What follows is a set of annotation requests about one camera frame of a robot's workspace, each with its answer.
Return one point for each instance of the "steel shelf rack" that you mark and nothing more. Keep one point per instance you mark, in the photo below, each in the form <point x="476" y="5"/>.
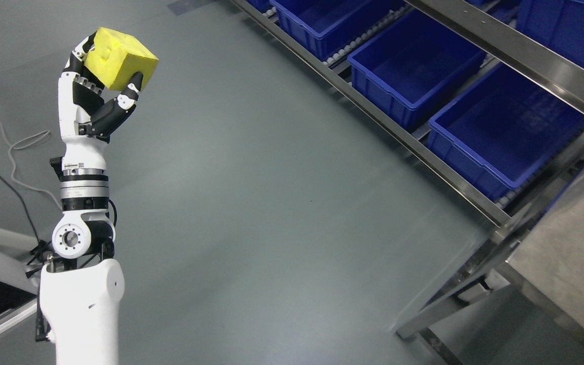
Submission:
<point x="501" y="43"/>

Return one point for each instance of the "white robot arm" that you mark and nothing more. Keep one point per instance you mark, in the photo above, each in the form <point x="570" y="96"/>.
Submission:
<point x="81" y="303"/>

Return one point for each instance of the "stainless steel table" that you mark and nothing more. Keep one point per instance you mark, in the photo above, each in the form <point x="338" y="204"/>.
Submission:
<point x="544" y="262"/>

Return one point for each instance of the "yellow foam block notched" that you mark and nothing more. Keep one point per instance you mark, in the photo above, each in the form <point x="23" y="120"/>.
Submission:
<point x="116" y="57"/>

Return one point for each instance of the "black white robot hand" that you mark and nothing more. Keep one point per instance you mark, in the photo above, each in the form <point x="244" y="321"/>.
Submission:
<point x="81" y="109"/>

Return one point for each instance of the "blue plastic bin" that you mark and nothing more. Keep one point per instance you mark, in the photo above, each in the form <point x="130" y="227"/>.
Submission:
<point x="499" y="133"/>
<point x="412" y="68"/>
<point x="325" y="27"/>

